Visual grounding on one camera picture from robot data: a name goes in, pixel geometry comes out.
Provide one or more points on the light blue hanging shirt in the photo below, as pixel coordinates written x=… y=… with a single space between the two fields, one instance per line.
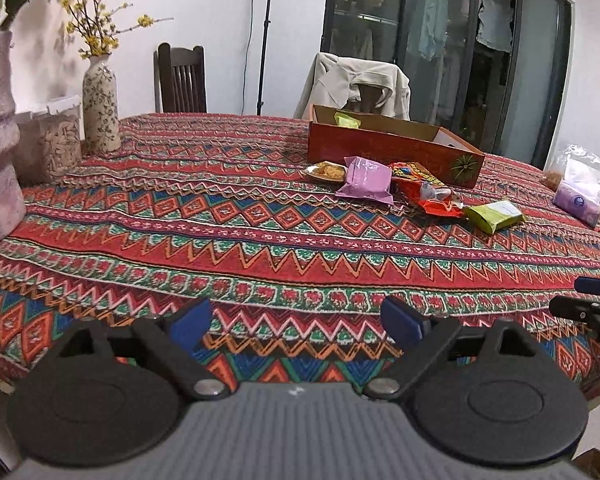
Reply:
x=435 y=15

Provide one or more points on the black light stand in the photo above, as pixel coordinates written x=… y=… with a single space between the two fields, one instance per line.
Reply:
x=266 y=35

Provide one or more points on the red cardboard box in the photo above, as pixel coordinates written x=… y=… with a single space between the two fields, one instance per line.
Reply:
x=380 y=150

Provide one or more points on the dark wooden chair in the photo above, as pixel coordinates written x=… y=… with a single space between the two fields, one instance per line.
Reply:
x=182 y=80

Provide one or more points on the patterned red tablecloth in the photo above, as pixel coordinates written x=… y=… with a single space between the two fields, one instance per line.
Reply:
x=230 y=235

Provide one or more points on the floral ceramic vase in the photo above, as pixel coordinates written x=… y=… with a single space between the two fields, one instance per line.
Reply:
x=101 y=105

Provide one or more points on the purple tissue pack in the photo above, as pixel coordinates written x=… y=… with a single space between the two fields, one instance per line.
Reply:
x=577 y=202

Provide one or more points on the wooden chair with jacket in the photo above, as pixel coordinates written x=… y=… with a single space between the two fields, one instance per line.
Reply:
x=367 y=97

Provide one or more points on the yellow flower branches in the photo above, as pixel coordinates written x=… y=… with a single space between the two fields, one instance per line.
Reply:
x=92 y=25

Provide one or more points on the small round cracker packet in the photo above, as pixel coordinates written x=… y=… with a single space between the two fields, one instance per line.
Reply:
x=326 y=171

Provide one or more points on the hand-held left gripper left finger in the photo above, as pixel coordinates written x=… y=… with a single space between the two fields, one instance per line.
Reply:
x=190 y=320

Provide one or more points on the beige jacket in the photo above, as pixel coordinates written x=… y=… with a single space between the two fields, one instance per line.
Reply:
x=330 y=80

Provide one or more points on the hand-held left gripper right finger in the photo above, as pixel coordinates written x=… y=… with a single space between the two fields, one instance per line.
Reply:
x=400 y=320

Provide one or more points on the green snack packet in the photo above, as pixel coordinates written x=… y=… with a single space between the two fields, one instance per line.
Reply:
x=495 y=215
x=347 y=120

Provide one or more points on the red snack packet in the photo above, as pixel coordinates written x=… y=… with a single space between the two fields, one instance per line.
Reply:
x=420 y=190

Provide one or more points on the pink snack packet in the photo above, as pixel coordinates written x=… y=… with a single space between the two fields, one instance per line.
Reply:
x=365 y=180

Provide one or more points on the white hanging garment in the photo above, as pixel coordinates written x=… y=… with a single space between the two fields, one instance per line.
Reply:
x=495 y=17

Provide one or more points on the clear jar of seeds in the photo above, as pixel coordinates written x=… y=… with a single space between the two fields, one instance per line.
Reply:
x=50 y=145

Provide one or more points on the clear plastic bag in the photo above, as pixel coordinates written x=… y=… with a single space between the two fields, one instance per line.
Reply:
x=585 y=170

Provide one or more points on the sliding glass door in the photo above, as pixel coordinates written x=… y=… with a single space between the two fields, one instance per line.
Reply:
x=530 y=85

